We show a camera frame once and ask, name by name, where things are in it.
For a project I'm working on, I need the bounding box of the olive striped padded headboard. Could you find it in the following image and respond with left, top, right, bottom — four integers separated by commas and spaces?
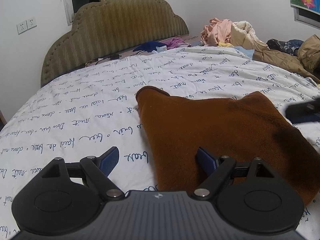
41, 0, 189, 86

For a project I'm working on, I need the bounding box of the dark blue garment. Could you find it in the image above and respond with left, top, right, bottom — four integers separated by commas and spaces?
133, 41, 167, 53

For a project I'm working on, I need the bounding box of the white double wall socket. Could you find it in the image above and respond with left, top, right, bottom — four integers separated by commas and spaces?
16, 17, 37, 35

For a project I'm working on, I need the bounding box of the brown knit sweater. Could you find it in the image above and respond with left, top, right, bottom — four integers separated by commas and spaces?
136, 86, 319, 204

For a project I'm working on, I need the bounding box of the pink clothes pile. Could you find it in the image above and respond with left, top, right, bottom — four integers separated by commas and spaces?
201, 18, 233, 46

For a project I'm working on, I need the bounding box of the dark patterned garment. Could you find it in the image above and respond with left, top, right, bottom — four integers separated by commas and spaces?
266, 39, 304, 56

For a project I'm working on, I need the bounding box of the purple garment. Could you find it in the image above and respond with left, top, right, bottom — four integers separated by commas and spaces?
161, 37, 191, 49

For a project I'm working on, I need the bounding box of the cream quilted garment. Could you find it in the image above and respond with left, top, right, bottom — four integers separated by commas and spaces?
230, 21, 269, 51

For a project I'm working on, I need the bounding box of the khaki jacket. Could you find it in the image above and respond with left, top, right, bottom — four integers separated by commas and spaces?
253, 35, 320, 84

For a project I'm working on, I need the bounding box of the white script-print bed cover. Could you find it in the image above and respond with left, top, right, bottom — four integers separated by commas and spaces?
1, 46, 319, 239

